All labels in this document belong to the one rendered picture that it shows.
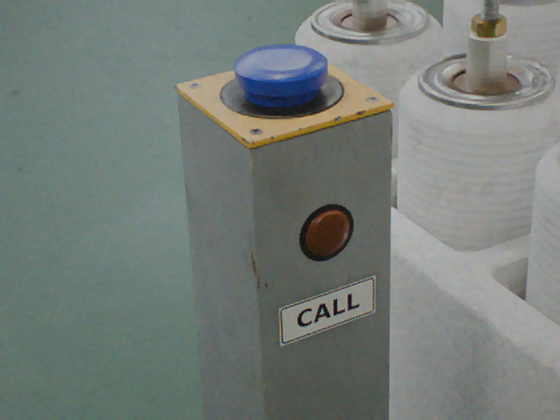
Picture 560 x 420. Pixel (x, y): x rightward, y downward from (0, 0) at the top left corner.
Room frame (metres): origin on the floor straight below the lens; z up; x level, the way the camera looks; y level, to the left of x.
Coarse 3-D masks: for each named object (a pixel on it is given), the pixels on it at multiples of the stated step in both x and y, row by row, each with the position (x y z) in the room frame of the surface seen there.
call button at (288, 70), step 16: (256, 48) 0.48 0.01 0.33; (272, 48) 0.48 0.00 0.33; (288, 48) 0.48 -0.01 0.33; (304, 48) 0.48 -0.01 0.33; (240, 64) 0.47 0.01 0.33; (256, 64) 0.46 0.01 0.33; (272, 64) 0.46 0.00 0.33; (288, 64) 0.46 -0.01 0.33; (304, 64) 0.46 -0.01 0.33; (320, 64) 0.46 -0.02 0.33; (240, 80) 0.46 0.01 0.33; (256, 80) 0.45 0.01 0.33; (272, 80) 0.45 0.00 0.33; (288, 80) 0.45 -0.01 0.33; (304, 80) 0.45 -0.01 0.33; (320, 80) 0.46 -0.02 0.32; (256, 96) 0.46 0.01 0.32; (272, 96) 0.45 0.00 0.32; (288, 96) 0.45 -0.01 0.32; (304, 96) 0.46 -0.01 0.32
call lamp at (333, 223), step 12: (324, 216) 0.44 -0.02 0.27; (336, 216) 0.44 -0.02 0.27; (312, 228) 0.43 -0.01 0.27; (324, 228) 0.43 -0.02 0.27; (336, 228) 0.44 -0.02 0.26; (348, 228) 0.44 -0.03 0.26; (312, 240) 0.43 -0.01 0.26; (324, 240) 0.43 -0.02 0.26; (336, 240) 0.44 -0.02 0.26; (312, 252) 0.43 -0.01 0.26; (324, 252) 0.43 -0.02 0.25
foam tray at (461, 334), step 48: (432, 240) 0.56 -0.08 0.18; (528, 240) 0.56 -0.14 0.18; (432, 288) 0.53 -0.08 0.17; (480, 288) 0.51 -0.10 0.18; (432, 336) 0.53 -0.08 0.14; (480, 336) 0.49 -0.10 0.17; (528, 336) 0.47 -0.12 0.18; (432, 384) 0.53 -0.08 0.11; (480, 384) 0.49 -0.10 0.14; (528, 384) 0.46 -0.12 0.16
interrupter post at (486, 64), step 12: (468, 36) 0.62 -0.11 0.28; (504, 36) 0.61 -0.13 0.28; (468, 48) 0.62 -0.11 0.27; (480, 48) 0.61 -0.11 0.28; (492, 48) 0.61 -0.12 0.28; (504, 48) 0.61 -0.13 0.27; (468, 60) 0.61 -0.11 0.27; (480, 60) 0.61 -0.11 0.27; (492, 60) 0.61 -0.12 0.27; (504, 60) 0.61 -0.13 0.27; (468, 72) 0.61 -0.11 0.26; (480, 72) 0.61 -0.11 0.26; (492, 72) 0.61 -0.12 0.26; (504, 72) 0.61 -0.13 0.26; (468, 84) 0.61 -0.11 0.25; (480, 84) 0.61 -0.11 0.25; (492, 84) 0.61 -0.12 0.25; (504, 84) 0.61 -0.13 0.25
